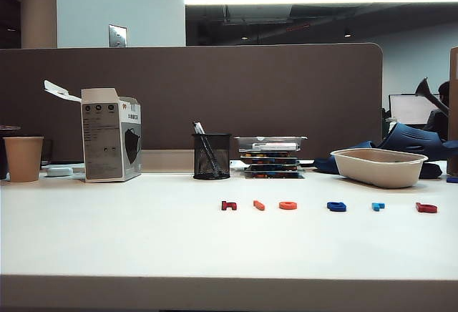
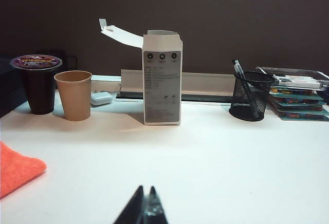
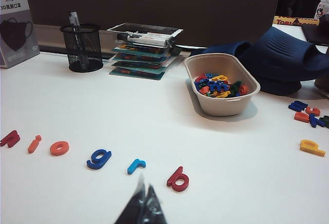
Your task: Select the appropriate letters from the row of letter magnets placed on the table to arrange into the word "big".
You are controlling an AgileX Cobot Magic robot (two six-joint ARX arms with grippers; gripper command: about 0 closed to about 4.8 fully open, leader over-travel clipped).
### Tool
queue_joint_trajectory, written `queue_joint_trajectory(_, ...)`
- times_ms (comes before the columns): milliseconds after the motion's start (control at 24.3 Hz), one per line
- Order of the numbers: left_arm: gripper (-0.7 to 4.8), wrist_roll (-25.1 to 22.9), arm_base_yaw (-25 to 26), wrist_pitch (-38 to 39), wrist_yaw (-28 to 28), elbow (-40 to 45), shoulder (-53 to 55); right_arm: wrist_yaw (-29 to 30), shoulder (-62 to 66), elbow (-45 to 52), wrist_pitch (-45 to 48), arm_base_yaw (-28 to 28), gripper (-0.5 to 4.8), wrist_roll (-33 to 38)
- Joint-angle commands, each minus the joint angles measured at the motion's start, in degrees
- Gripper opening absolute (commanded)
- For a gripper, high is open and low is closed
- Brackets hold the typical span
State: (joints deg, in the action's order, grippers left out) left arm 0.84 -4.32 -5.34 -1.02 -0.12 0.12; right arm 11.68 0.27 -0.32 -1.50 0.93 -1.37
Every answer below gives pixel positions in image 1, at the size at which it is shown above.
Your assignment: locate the red letter b magnet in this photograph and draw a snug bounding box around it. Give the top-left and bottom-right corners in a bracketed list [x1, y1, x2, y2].
[415, 202, 439, 214]

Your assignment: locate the black mesh pen holder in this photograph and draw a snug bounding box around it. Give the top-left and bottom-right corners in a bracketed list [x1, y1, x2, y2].
[191, 132, 233, 180]

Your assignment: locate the black white pen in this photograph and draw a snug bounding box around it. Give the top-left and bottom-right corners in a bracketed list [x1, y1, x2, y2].
[192, 121, 223, 177]

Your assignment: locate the brown fabric desk partition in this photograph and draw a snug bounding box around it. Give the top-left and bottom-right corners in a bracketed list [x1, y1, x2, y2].
[0, 42, 384, 165]

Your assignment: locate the white grey face mask box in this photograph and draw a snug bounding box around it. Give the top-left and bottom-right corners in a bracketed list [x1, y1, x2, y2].
[43, 79, 143, 183]

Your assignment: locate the beige oval pulp bowl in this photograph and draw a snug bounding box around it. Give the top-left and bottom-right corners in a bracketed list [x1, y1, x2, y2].
[329, 148, 429, 189]

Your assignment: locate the small white plastic case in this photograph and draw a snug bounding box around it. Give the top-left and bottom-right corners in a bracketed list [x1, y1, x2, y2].
[46, 166, 74, 177]

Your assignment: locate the white computer monitor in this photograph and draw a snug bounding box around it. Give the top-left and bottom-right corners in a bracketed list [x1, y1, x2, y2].
[388, 93, 441, 126]

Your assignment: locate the large blue foam slipper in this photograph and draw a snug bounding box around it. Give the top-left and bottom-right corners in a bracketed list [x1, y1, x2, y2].
[375, 122, 458, 162]

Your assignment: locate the grey funnel shaped object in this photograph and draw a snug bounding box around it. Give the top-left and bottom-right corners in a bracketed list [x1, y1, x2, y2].
[414, 77, 450, 116]

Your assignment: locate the brown paper cup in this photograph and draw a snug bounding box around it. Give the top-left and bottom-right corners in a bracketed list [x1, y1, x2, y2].
[3, 136, 44, 183]

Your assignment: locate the person in green shirt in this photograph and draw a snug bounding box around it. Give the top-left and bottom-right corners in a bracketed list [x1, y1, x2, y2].
[422, 81, 451, 141]

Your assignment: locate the brown cardboard box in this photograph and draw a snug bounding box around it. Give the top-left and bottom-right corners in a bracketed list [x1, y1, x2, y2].
[447, 47, 458, 176]

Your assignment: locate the metal wall plate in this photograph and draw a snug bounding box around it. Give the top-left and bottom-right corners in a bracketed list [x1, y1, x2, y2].
[108, 24, 127, 48]

